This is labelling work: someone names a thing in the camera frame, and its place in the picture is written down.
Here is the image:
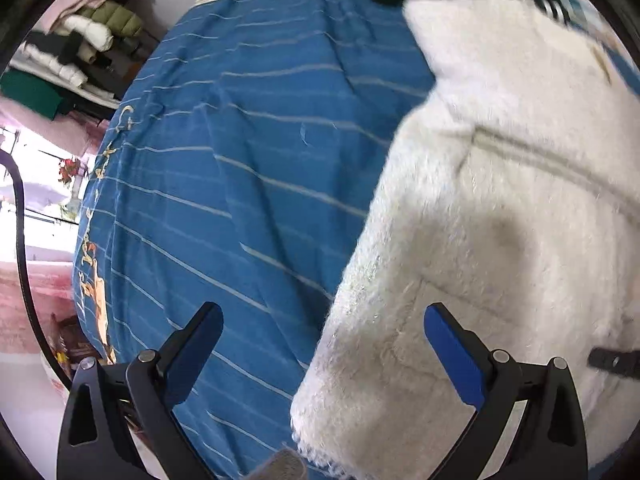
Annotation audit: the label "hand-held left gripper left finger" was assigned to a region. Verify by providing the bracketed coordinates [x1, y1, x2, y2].
[56, 301, 224, 480]

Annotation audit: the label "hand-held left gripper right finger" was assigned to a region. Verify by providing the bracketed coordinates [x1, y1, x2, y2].
[423, 302, 590, 480]

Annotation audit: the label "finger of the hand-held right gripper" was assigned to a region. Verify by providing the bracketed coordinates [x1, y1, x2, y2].
[588, 346, 640, 377]

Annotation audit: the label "white fluffy jacket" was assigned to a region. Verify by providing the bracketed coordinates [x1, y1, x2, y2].
[290, 0, 640, 480]

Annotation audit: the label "blue striped bed sheet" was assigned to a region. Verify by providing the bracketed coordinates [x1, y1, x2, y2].
[71, 0, 640, 480]

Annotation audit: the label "red flowers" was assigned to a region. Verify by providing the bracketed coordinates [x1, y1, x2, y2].
[57, 157, 82, 186]

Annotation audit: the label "green folded cloth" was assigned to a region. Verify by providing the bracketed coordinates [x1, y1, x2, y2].
[0, 70, 75, 121]

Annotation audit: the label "white puffer jacket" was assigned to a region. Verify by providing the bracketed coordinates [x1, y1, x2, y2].
[20, 14, 115, 88]

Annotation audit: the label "olive green puffer jacket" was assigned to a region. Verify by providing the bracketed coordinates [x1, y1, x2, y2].
[75, 1, 146, 41]

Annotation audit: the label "black white-striped garment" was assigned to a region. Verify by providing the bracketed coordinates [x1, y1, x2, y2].
[536, 0, 572, 25]

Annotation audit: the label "black cable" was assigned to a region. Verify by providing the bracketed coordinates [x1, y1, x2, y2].
[0, 148, 76, 392]

